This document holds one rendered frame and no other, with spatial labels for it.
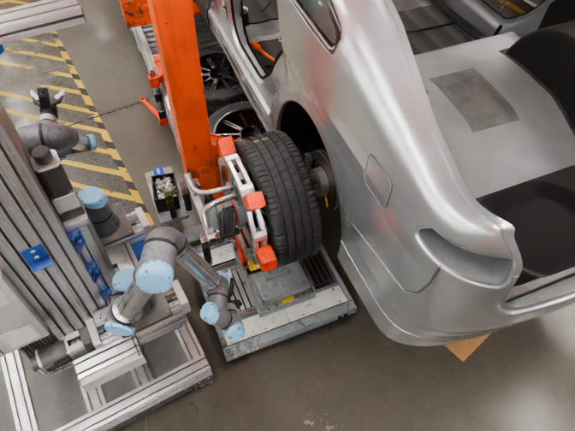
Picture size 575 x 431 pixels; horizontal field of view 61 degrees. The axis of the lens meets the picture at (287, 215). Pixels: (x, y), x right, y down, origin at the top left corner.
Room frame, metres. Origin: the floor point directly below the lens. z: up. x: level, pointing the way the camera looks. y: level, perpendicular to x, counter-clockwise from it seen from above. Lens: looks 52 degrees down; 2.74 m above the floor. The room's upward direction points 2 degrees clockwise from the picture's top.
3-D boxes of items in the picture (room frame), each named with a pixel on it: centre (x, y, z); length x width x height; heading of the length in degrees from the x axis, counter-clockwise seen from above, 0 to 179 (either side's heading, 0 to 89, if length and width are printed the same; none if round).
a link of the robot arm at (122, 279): (0.99, 0.63, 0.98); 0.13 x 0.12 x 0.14; 0
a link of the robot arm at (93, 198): (1.42, 0.90, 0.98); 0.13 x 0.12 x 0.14; 107
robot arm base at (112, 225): (1.42, 0.89, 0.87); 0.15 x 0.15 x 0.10
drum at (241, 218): (1.49, 0.29, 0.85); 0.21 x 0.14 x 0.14; 114
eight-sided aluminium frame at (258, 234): (1.52, 0.22, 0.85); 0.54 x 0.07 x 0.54; 24
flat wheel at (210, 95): (3.12, 0.55, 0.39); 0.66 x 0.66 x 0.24
